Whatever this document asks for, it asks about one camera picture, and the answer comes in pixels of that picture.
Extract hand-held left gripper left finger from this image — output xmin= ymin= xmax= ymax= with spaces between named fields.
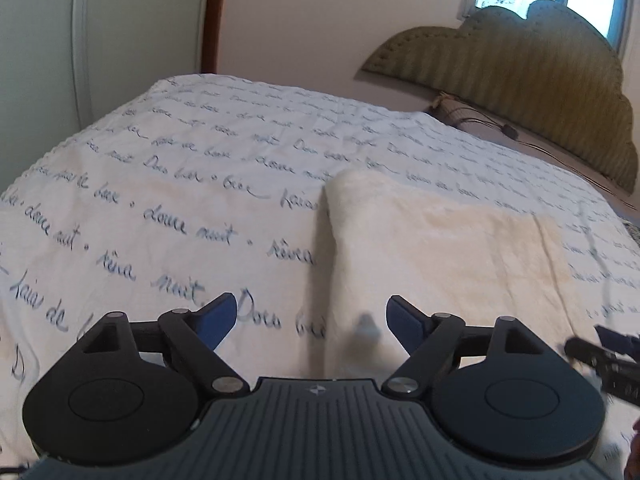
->
xmin=75 ymin=291 xmax=251 ymax=397

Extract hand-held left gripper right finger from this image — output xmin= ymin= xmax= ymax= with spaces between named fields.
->
xmin=381 ymin=295 xmax=556 ymax=397

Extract white script printed blanket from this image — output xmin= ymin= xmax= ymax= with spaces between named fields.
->
xmin=0 ymin=74 xmax=640 ymax=480

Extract striped beige pillow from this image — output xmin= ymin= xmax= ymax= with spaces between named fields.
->
xmin=432 ymin=92 xmax=502 ymax=134

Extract brown wooden door frame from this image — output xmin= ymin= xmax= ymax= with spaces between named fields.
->
xmin=200 ymin=0 xmax=231 ymax=76

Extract white door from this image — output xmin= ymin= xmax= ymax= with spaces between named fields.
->
xmin=0 ymin=0 xmax=213 ymax=192

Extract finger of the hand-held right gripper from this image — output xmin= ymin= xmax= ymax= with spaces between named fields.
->
xmin=564 ymin=324 xmax=640 ymax=368

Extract cream fluffy towel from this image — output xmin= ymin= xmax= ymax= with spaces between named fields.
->
xmin=320 ymin=169 xmax=584 ymax=381

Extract green padded headboard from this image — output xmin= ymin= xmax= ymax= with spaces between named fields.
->
xmin=361 ymin=0 xmax=639 ymax=195

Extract grey bed sheet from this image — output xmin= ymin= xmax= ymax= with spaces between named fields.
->
xmin=425 ymin=104 xmax=640 ymax=222

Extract black cable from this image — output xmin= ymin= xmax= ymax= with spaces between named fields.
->
xmin=450 ymin=116 xmax=623 ymax=195

